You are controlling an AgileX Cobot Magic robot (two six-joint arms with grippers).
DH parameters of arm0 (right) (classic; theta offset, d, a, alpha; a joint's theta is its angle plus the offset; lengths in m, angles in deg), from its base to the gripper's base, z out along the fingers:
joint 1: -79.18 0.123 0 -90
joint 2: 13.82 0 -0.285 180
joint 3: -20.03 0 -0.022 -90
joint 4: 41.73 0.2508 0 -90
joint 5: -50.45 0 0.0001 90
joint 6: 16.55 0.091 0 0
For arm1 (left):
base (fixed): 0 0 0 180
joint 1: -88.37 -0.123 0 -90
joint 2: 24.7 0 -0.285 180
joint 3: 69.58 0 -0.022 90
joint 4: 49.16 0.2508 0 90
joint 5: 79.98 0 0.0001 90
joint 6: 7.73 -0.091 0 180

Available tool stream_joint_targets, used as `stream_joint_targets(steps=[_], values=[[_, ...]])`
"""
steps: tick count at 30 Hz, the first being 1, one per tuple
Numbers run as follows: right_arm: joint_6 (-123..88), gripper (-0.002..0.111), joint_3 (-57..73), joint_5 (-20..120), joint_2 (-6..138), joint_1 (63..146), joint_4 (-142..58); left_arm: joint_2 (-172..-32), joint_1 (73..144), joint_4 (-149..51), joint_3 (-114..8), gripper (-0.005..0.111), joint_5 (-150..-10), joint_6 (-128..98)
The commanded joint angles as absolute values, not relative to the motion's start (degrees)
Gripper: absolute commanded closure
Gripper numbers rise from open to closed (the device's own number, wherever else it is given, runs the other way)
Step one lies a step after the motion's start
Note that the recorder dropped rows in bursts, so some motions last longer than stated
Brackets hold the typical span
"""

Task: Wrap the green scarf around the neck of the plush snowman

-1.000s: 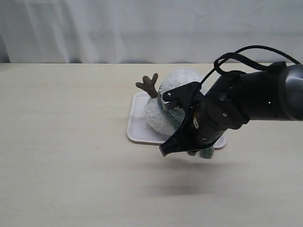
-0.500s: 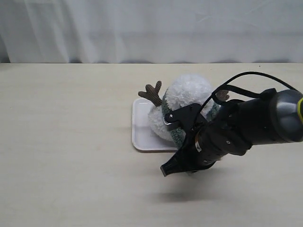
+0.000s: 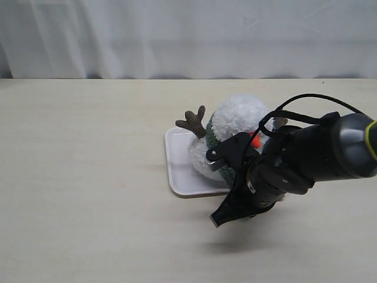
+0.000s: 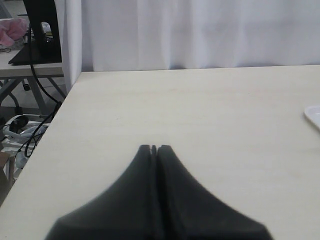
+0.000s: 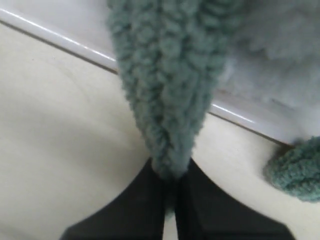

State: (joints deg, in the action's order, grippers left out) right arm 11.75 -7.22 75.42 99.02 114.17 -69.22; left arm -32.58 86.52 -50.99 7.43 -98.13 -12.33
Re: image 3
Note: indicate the white plush snowman toy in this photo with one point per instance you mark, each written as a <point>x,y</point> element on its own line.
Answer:
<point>236,114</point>

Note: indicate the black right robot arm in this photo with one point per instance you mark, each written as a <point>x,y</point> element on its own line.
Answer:
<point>333,147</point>

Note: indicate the green knitted scarf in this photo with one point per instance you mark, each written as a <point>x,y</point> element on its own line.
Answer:
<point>227,174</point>

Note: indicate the white backdrop curtain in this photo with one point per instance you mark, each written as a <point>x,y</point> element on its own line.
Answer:
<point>188,39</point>

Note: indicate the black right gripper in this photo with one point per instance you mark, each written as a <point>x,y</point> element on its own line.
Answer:
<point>260,183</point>

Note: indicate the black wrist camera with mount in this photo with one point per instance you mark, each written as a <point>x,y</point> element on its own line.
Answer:
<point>236,151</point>

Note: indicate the white rectangular plastic tray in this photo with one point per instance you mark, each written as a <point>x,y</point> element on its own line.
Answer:
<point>188,174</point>

